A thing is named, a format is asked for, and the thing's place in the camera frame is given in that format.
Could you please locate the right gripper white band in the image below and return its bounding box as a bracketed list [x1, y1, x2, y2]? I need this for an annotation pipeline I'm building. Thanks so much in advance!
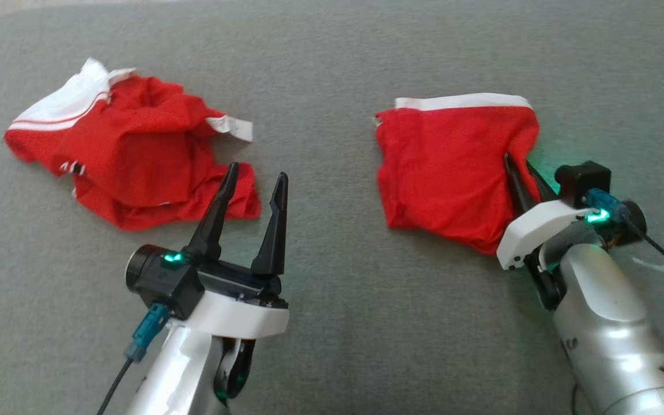
[496, 152, 595, 312]

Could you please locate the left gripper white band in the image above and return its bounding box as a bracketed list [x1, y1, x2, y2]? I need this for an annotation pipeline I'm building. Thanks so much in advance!
[182, 162, 291, 341]

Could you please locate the red shorts white waistband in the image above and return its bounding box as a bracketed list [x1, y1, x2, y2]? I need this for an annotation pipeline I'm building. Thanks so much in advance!
[372, 92, 541, 256]

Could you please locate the red basketball jersey white trim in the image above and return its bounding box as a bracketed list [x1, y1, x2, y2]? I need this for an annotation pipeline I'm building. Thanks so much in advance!
[3, 56, 262, 232]

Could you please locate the black left camera cable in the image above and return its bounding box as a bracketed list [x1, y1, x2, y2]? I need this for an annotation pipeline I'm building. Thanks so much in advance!
[96, 303, 171, 415]

